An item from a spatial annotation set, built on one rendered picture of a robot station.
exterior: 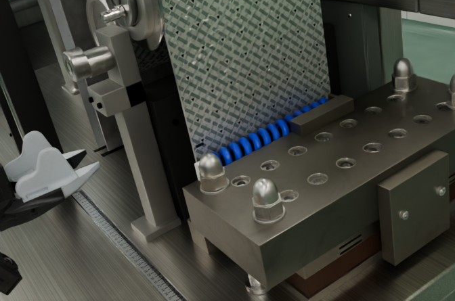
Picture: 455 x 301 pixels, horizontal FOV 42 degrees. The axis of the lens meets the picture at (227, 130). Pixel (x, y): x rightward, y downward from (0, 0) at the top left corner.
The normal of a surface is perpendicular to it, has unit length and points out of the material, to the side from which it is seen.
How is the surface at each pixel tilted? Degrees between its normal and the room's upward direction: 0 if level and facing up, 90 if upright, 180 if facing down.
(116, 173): 0
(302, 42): 90
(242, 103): 90
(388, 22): 90
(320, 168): 0
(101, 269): 0
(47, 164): 90
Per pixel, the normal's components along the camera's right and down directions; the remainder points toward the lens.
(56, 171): 0.46, 0.33
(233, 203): -0.18, -0.87
